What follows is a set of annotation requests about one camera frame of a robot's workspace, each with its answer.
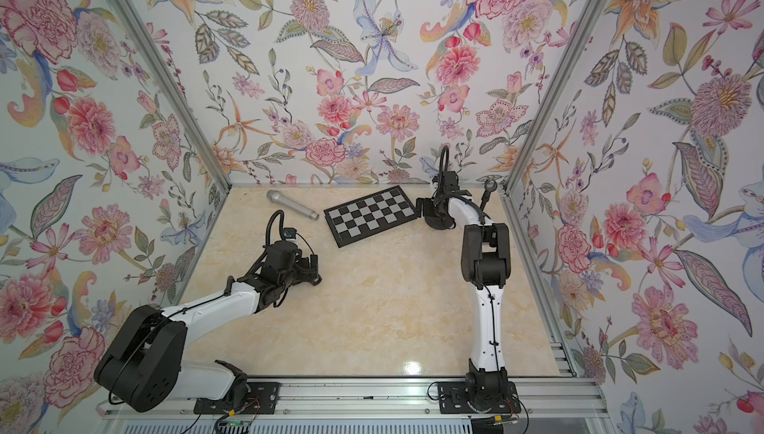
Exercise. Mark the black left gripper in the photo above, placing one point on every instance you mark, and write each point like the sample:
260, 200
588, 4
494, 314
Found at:
306, 271

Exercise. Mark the black microphone stand pole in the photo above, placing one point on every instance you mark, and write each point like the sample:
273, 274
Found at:
485, 199

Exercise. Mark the black round disc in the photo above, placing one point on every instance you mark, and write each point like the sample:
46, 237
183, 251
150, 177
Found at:
436, 214

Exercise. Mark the black microphone clip holder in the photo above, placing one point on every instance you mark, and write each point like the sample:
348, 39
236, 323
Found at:
491, 185

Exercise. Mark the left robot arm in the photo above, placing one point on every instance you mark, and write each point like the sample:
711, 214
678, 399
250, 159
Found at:
146, 365

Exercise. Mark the silver handheld microphone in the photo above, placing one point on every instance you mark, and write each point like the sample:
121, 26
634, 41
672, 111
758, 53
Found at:
281, 199

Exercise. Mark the black white chessboard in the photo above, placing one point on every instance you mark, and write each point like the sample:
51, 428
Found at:
369, 215

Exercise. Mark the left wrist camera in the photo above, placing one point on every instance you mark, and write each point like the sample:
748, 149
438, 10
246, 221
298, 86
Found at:
289, 234

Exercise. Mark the aluminium front rail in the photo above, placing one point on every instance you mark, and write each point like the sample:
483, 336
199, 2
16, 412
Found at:
381, 405

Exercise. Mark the right aluminium corner post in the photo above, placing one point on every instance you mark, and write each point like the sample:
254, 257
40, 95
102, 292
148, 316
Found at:
558, 82

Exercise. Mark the aluminium corner post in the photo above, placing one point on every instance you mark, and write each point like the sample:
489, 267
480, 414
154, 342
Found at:
137, 30
558, 82

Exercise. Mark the left aluminium corner post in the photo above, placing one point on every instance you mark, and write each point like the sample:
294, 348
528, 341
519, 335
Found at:
137, 30

